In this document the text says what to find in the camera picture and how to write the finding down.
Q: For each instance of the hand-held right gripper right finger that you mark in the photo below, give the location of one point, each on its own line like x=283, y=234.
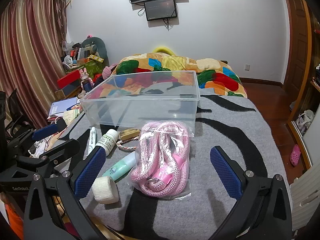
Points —
x=226, y=175

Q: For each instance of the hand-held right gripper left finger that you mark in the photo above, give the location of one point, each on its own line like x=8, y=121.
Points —
x=90, y=173

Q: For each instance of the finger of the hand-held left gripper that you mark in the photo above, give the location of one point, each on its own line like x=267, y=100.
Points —
x=62, y=148
x=45, y=132

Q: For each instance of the white bandage roll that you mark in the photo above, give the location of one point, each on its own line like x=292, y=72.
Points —
x=103, y=190

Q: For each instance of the green squeeze tube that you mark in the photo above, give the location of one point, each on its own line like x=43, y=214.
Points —
x=117, y=167

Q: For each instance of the white ointment tube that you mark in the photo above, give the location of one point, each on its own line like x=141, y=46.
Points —
x=91, y=140

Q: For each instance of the blue notebook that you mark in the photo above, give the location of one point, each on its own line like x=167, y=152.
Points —
x=62, y=106

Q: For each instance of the white medicine bottle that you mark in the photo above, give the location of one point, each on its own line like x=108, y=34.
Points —
x=108, y=141

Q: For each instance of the black office chair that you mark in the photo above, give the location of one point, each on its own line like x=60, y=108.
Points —
x=15, y=110

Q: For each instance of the grey black striped blanket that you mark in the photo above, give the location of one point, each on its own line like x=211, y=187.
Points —
x=225, y=130

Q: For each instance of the orange cloth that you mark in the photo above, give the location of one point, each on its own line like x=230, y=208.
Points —
x=15, y=220

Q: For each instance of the brown wooden block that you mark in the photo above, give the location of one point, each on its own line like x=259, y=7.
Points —
x=129, y=134

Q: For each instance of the red box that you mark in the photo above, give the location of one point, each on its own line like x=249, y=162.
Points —
x=67, y=78

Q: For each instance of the pink bunny toy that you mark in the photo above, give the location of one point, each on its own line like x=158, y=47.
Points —
x=86, y=78

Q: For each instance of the pink slipper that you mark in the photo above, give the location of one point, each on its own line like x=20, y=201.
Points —
x=295, y=155

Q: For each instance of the pink striped curtain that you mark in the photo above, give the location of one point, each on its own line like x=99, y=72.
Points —
x=27, y=55

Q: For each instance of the clear plastic storage box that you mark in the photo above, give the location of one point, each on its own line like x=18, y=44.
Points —
x=140, y=110

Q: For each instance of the pink knit hat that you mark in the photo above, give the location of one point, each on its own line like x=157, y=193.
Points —
x=108, y=71

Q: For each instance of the yellow green box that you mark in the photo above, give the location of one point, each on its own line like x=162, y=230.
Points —
x=96, y=59

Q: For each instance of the white bag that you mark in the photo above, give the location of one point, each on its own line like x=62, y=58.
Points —
x=305, y=120

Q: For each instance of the colourful patterned blanket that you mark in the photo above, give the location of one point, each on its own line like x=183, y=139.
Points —
x=175, y=62

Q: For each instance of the yellow pillow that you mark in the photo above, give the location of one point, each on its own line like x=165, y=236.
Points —
x=162, y=49

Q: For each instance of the wooden door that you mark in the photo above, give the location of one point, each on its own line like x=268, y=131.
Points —
x=297, y=37

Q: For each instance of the white wall socket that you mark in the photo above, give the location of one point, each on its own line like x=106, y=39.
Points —
x=247, y=67

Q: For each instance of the small black wall monitor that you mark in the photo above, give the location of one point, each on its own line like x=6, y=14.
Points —
x=160, y=8

